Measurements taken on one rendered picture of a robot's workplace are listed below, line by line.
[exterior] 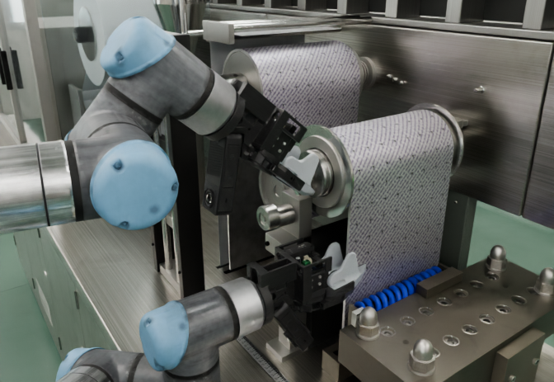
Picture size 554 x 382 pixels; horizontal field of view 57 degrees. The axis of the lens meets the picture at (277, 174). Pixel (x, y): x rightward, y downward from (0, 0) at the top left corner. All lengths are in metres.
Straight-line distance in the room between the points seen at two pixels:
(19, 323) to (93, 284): 1.60
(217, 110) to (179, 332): 0.27
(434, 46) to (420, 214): 0.33
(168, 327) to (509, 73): 0.67
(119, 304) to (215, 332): 0.49
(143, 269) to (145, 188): 0.80
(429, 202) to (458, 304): 0.18
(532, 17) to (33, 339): 2.35
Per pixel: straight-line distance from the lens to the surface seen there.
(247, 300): 0.69
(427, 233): 0.95
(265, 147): 0.67
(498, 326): 0.89
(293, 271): 0.72
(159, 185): 0.45
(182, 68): 0.59
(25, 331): 2.73
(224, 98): 0.62
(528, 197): 0.97
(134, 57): 0.56
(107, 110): 0.58
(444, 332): 0.85
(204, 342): 0.67
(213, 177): 0.68
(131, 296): 1.15
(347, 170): 0.74
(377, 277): 0.89
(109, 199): 0.45
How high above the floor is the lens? 1.53
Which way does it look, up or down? 21 degrees down
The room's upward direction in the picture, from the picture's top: straight up
